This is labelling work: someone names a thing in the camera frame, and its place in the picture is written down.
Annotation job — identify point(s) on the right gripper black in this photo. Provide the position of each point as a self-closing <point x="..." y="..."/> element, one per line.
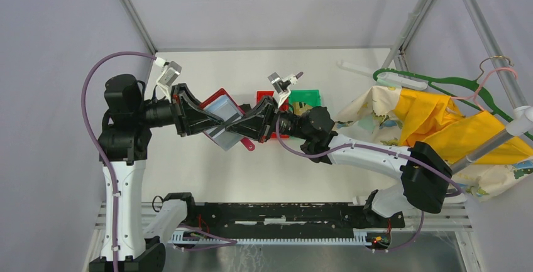
<point x="257" y="124"/>

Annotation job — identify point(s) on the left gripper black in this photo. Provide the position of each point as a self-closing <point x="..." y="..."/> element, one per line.
<point x="180" y="94"/>

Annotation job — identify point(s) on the red leather card holder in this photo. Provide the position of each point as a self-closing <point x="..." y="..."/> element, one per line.
<point x="222" y="105"/>

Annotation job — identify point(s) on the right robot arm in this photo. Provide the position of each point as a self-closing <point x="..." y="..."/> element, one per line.
<point x="423" y="176"/>

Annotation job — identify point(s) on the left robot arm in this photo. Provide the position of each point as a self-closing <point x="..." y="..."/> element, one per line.
<point x="123" y="149"/>

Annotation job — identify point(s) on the gold cards in green bin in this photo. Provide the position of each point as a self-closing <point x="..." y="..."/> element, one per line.
<point x="299" y="108"/>

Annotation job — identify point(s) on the red plastic bin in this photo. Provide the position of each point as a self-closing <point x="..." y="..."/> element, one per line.
<point x="286" y="107"/>

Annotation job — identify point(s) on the green plastic bin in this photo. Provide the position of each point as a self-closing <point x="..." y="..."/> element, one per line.
<point x="311" y="97"/>

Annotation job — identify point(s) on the yellow patterned cloth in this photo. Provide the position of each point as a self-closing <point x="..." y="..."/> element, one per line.
<point x="449" y="137"/>

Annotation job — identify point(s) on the green clothes hanger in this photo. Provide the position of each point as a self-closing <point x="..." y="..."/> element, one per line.
<point x="471" y="85"/>

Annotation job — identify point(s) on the pink clothes hanger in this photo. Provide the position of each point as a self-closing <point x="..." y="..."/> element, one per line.
<point x="509" y="69"/>

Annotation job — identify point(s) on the white hanger rack stand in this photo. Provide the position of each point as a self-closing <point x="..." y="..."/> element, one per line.
<point x="458" y="149"/>

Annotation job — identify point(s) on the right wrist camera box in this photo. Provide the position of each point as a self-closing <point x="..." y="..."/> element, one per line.
<point x="282" y="86"/>

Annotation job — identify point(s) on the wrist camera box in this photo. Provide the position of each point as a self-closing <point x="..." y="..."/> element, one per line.
<point x="282" y="86"/>
<point x="170" y="71"/>

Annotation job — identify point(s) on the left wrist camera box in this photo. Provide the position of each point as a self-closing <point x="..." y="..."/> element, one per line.
<point x="170" y="71"/>

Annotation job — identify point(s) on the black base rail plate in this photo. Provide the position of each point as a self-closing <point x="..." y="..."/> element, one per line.
<point x="287" y="221"/>

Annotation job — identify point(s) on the white cable duct strip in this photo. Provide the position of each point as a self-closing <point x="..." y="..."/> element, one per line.
<point x="183" y="237"/>

